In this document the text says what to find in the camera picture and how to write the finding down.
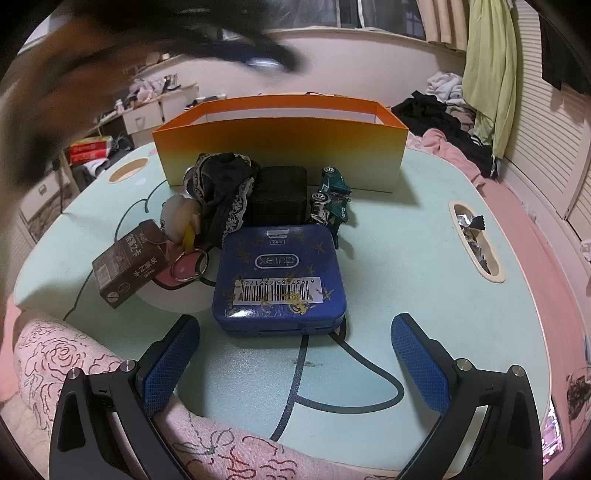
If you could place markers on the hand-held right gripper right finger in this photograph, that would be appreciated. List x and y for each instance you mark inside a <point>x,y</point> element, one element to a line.
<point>418,364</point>

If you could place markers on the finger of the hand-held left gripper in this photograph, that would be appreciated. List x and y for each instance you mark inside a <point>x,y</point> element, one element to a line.
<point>272,53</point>

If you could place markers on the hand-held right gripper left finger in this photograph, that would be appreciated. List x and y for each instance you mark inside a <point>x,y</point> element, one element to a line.
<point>171,364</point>

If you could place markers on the orange cardboard box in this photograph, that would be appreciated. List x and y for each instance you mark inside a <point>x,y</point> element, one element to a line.
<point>286,147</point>

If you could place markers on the brown drink carton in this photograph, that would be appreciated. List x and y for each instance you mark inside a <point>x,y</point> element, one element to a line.
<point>124,267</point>

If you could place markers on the blue metal tin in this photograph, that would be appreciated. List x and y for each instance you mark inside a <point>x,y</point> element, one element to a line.
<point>277,286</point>

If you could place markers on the black rectangular block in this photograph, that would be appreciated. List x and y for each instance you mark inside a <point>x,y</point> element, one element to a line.
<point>279,194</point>

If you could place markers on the black lace cloth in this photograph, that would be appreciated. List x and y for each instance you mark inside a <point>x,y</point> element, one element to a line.
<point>221,194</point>

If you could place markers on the green toy car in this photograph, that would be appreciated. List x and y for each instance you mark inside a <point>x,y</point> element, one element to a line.
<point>330,198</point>

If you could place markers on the white drawer cabinet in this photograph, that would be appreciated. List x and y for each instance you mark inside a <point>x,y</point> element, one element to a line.
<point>138,117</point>

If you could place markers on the window with dark grid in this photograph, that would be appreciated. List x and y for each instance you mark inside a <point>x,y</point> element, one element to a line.
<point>378,16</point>

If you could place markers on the pink floral quilt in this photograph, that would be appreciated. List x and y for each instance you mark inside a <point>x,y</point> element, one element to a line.
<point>55,350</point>

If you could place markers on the red cardboard box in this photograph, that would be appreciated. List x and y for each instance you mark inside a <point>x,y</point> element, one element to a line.
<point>90,148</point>

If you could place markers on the crumpled foil wrappers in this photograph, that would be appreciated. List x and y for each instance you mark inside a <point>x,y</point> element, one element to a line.
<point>466,224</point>

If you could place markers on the pink bed sheet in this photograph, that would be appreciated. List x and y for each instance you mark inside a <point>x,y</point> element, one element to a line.
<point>531,240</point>

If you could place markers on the pile of white clothes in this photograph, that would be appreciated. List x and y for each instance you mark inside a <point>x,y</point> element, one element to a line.
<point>445,90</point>

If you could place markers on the pile of black clothes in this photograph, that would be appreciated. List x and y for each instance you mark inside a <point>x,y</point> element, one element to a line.
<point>443,124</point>

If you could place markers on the hanging light green garment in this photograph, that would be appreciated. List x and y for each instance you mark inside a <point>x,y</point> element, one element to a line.
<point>487,69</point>

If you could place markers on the white louvered closet door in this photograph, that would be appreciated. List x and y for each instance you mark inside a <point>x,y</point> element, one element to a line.
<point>549,138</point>

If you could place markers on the hanging black garment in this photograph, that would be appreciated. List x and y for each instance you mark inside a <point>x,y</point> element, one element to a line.
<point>565,50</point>

